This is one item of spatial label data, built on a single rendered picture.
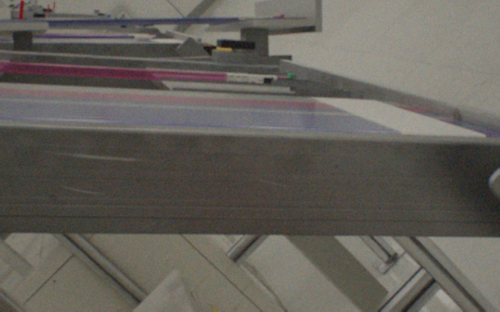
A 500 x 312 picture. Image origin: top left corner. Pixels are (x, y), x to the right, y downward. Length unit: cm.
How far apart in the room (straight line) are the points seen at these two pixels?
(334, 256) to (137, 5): 722
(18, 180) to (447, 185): 26
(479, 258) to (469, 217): 136
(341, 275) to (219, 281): 61
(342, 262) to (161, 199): 104
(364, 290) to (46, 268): 81
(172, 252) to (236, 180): 154
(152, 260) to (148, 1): 670
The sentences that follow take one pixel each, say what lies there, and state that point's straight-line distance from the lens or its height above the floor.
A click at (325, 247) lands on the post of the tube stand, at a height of 39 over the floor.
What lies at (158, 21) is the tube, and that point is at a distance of 139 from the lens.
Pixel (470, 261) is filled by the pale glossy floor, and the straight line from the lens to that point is 191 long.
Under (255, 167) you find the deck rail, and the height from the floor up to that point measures 85.
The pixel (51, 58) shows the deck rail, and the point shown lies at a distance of 115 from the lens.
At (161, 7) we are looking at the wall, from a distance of 860.
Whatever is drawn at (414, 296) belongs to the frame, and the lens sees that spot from 136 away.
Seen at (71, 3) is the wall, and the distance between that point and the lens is 856.
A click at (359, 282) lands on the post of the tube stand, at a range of 153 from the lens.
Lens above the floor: 99
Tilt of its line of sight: 15 degrees down
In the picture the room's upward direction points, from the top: 45 degrees counter-clockwise
